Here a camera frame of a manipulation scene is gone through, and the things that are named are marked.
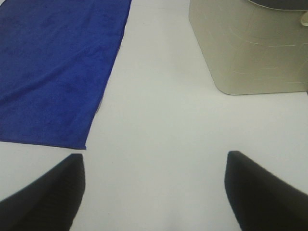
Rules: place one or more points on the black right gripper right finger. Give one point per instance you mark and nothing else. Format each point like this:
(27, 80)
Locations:
(260, 200)

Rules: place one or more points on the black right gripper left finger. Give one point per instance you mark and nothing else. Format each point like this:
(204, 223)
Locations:
(50, 203)

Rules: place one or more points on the beige storage bin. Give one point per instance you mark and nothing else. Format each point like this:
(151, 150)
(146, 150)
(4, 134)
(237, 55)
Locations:
(253, 46)

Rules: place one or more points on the blue towel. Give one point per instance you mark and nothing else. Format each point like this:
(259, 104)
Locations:
(56, 57)

